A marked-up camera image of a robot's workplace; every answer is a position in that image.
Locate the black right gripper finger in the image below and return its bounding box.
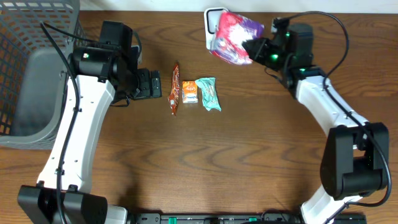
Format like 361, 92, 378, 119
244, 46, 260, 63
242, 38, 267, 52

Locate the orange red snack sachet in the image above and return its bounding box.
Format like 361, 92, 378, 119
168, 62, 180, 116

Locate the white barcode scanner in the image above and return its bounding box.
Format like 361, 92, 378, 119
203, 7, 228, 50

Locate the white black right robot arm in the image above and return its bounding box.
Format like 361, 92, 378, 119
243, 17, 392, 223

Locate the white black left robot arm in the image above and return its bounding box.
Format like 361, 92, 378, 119
17, 21, 162, 223

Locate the grey plastic mesh basket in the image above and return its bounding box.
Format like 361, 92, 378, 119
1, 0, 85, 149

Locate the small orange carton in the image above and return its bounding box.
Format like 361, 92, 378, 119
182, 81, 198, 103

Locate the red purple snack packet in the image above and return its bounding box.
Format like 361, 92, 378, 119
210, 11, 265, 65

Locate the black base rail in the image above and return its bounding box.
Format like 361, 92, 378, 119
126, 212, 304, 224

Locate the teal snack wrapper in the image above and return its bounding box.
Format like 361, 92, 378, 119
195, 77, 221, 111

